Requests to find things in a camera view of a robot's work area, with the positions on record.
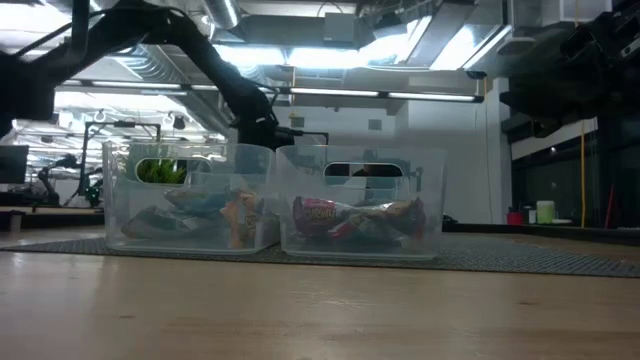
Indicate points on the clear plastic bin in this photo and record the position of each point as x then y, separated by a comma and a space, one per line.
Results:
150, 200
430, 200

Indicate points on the green granola bar orange end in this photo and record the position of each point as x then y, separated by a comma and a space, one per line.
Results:
165, 224

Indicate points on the black background robot arm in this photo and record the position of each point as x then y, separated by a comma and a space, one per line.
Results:
50, 185

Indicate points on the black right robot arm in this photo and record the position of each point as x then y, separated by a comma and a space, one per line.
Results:
575, 85

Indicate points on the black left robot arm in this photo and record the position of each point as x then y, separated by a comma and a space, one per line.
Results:
210, 55

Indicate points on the blue orange granola bar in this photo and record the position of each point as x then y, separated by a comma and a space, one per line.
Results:
200, 200

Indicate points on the orange Chewy bar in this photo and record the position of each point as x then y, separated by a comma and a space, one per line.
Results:
242, 220

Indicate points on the green potted plant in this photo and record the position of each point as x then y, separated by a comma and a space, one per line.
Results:
162, 171

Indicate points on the long linear ceiling light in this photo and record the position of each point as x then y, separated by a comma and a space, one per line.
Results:
380, 94

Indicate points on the dark background desk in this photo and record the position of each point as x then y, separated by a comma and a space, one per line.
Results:
50, 220

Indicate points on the black computer monitor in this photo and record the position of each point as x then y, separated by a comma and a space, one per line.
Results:
12, 165

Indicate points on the red cup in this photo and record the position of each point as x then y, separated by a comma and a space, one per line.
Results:
515, 218

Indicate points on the pale green cup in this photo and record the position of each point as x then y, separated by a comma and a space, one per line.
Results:
545, 212

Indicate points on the silver ventilation duct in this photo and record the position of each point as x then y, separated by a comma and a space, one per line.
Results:
222, 12

